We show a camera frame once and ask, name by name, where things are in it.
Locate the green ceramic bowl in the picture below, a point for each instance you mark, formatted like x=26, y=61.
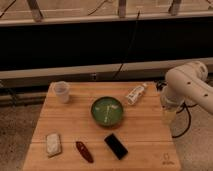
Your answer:
x=107, y=111

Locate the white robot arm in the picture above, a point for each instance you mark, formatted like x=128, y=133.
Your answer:
x=183, y=82

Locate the clear plastic bottle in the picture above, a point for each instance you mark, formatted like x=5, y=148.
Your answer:
x=136, y=93

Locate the translucent plastic cup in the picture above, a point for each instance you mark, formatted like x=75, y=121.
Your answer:
x=61, y=90

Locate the black smartphone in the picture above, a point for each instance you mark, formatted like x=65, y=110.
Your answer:
x=116, y=146

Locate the white sponge block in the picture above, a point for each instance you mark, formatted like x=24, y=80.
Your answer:
x=53, y=144

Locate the metal window frame rail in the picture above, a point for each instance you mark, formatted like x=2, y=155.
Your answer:
x=151, y=65

